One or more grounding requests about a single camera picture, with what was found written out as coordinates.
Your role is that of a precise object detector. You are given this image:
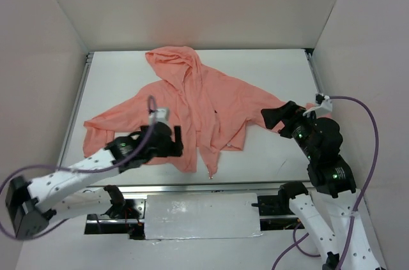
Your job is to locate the salmon pink hooded jacket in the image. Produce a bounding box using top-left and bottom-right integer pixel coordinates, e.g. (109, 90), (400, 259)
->
(82, 45), (316, 180)

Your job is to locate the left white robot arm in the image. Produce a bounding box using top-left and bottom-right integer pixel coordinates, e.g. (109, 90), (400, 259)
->
(2, 122), (183, 241)

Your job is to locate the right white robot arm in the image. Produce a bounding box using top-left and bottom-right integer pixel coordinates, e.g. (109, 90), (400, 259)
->
(261, 94), (382, 269)

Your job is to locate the white foil-edged panel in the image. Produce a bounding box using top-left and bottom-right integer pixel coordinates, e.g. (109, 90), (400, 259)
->
(144, 193), (262, 240)

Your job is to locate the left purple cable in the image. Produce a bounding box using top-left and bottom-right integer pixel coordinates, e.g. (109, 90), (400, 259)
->
(0, 94), (159, 239)

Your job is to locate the purple cable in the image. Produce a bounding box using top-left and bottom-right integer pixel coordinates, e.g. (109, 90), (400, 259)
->
(271, 94), (380, 270)
(0, 94), (159, 239)

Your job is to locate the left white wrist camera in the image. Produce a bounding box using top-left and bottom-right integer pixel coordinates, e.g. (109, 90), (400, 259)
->
(148, 107), (170, 124)

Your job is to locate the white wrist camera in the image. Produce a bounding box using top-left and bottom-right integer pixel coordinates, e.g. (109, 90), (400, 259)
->
(148, 107), (170, 124)
(303, 93), (332, 118)

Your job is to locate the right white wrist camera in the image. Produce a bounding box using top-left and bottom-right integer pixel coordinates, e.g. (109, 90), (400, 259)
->
(303, 93), (332, 118)

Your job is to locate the aluminium table frame rail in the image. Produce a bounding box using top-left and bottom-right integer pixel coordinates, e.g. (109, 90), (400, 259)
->
(59, 49), (318, 192)

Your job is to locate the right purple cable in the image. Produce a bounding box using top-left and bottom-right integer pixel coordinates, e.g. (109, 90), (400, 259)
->
(271, 94), (380, 270)

